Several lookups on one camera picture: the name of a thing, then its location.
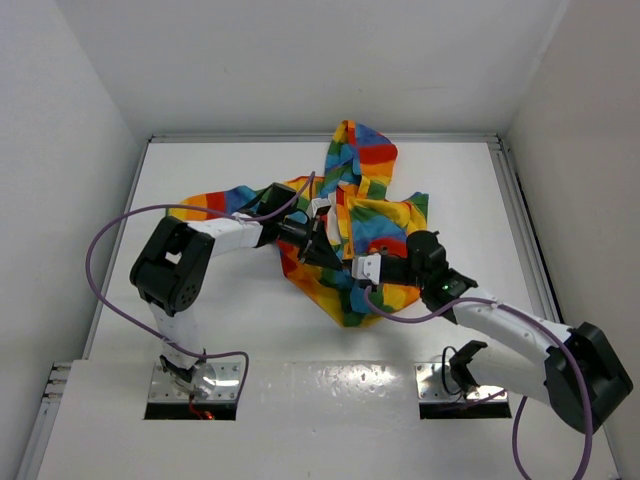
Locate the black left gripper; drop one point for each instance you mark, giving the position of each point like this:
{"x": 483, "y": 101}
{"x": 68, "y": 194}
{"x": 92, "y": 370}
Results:
{"x": 323, "y": 253}

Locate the rainbow striped hooded jacket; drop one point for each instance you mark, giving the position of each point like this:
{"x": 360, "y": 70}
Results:
{"x": 358, "y": 170}

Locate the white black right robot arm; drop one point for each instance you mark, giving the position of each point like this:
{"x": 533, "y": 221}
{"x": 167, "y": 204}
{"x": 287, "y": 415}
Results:
{"x": 574, "y": 370}

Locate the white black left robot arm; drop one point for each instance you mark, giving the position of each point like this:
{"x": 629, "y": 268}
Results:
{"x": 171, "y": 268}

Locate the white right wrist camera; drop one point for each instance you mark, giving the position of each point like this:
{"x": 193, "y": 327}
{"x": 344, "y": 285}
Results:
{"x": 367, "y": 268}

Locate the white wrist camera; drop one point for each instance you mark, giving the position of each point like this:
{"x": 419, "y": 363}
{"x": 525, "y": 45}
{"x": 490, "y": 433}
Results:
{"x": 367, "y": 268}
{"x": 318, "y": 207}

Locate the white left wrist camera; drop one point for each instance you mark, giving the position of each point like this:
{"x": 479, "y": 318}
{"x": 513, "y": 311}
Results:
{"x": 318, "y": 207}

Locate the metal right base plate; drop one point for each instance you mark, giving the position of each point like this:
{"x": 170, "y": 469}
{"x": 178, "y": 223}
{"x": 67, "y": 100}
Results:
{"x": 435, "y": 385}

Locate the metal base plate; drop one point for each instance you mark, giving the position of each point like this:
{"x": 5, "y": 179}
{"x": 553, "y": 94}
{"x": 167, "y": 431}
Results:
{"x": 435, "y": 385}
{"x": 214, "y": 382}

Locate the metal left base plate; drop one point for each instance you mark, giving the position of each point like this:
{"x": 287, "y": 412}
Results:
{"x": 214, "y": 382}

